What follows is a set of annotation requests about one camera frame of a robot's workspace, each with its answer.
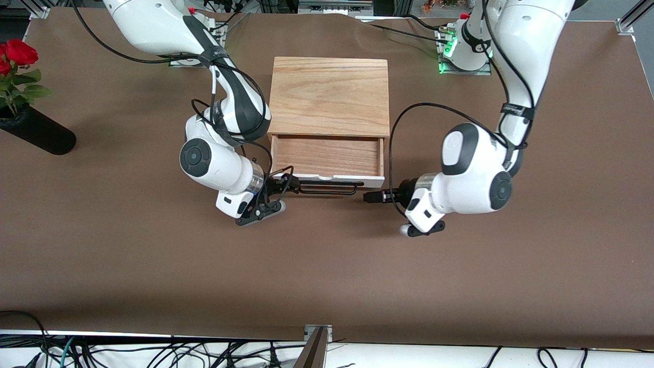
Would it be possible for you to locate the white-fronted drawer with black handle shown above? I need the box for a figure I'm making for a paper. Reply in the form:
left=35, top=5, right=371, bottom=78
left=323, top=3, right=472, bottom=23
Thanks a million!
left=269, top=135, right=386, bottom=196

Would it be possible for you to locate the light wooden drawer cabinet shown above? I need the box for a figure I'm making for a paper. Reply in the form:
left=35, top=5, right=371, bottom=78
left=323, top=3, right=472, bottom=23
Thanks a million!
left=266, top=56, right=390, bottom=144

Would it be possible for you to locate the brown table cover sheet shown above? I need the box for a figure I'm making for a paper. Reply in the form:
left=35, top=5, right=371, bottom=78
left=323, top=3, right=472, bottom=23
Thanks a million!
left=0, top=6, right=654, bottom=350

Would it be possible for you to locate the grey equipment box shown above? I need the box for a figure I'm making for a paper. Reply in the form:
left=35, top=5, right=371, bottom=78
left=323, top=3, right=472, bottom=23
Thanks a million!
left=298, top=0, right=375, bottom=15

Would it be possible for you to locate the red rose bouquet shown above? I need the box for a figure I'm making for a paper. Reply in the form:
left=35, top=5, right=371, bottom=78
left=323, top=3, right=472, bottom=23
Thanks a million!
left=0, top=38, right=54, bottom=116

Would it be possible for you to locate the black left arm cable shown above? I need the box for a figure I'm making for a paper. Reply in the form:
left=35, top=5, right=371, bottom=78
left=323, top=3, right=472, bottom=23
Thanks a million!
left=388, top=0, right=538, bottom=217

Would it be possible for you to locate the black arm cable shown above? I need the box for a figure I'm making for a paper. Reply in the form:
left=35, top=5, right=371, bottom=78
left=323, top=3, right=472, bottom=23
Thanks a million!
left=388, top=0, right=538, bottom=217
left=71, top=0, right=295, bottom=211

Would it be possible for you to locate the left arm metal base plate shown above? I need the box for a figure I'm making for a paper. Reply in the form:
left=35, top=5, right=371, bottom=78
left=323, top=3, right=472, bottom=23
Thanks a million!
left=438, top=28, right=493, bottom=77

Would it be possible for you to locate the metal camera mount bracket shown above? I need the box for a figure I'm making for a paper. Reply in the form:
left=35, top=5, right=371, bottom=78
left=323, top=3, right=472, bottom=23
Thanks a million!
left=293, top=324, right=333, bottom=368

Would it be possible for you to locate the long black base cable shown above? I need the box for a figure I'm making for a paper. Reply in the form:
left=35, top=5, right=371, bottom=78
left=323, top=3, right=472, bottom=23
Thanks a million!
left=368, top=22, right=454, bottom=45

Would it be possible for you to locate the short black base cable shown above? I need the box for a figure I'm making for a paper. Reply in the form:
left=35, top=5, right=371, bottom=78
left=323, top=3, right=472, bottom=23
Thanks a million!
left=406, top=14, right=446, bottom=33

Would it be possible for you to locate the black cable bundle at base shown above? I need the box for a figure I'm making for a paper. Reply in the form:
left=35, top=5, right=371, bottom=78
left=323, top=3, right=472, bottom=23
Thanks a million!
left=203, top=0, right=252, bottom=34

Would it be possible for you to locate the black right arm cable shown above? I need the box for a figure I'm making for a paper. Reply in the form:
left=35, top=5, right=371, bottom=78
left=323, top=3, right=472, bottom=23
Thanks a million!
left=71, top=0, right=295, bottom=211

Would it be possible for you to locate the black cable tangle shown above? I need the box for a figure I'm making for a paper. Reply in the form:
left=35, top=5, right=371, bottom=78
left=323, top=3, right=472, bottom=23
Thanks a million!
left=0, top=332, right=308, bottom=368

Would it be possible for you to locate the black curled cable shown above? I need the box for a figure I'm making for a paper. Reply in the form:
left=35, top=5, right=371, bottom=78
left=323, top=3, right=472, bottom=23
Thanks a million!
left=536, top=347, right=564, bottom=368

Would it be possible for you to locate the teal cable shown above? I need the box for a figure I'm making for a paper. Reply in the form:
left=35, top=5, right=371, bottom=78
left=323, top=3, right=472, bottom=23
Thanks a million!
left=59, top=336, right=76, bottom=368

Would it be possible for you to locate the black looped cable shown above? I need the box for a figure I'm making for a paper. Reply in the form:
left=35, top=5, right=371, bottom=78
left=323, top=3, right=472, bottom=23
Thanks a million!
left=0, top=310, right=50, bottom=368

